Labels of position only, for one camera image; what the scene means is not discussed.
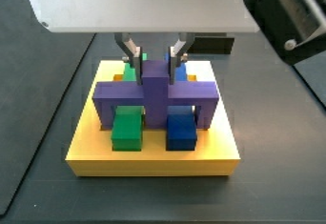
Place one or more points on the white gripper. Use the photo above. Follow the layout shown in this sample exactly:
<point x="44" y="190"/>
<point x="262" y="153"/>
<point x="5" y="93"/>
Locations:
<point x="123" y="16"/>

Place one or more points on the purple three-legged block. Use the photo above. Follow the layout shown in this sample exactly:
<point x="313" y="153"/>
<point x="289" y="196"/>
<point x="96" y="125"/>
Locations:
<point x="156" y="95"/>

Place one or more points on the yellow slotted board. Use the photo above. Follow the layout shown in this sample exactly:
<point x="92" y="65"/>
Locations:
<point x="91" y="157"/>

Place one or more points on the blue long bar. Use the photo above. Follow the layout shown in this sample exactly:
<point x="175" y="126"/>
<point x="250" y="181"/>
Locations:
<point x="182" y="136"/>

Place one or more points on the green long bar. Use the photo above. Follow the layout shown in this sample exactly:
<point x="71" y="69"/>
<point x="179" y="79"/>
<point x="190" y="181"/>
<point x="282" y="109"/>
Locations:
<point x="127" y="130"/>

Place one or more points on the black angle bracket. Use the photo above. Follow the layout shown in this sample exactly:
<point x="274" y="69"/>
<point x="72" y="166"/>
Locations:
<point x="211" y="45"/>

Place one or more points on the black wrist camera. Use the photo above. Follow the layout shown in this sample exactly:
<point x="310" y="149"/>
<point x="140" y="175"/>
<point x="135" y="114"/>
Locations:
<point x="293" y="25"/>

